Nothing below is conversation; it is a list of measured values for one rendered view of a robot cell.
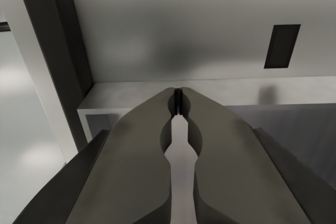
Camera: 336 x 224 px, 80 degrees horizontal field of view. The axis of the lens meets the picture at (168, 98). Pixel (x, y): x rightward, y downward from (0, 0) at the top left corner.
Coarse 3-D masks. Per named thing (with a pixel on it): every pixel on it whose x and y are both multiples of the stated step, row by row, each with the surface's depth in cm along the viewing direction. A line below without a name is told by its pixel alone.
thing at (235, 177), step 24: (192, 96) 10; (192, 120) 8; (216, 120) 8; (240, 120) 8; (192, 144) 9; (216, 144) 7; (240, 144) 7; (216, 168) 6; (240, 168) 6; (264, 168) 6; (216, 192) 6; (240, 192) 6; (264, 192) 6; (288, 192) 6; (216, 216) 6; (240, 216) 5; (264, 216) 5; (288, 216) 5
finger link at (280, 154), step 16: (256, 128) 8; (272, 144) 7; (272, 160) 7; (288, 160) 7; (288, 176) 6; (304, 176) 6; (304, 192) 6; (320, 192) 6; (304, 208) 5; (320, 208) 5
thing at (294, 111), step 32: (96, 96) 13; (128, 96) 13; (224, 96) 13; (256, 96) 13; (288, 96) 12; (320, 96) 12; (96, 128) 14; (288, 128) 17; (320, 128) 17; (192, 160) 19; (320, 160) 19; (192, 192) 22
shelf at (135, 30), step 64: (0, 0) 12; (128, 0) 12; (192, 0) 12; (256, 0) 12; (320, 0) 12; (128, 64) 14; (192, 64) 14; (256, 64) 14; (320, 64) 14; (64, 128) 18
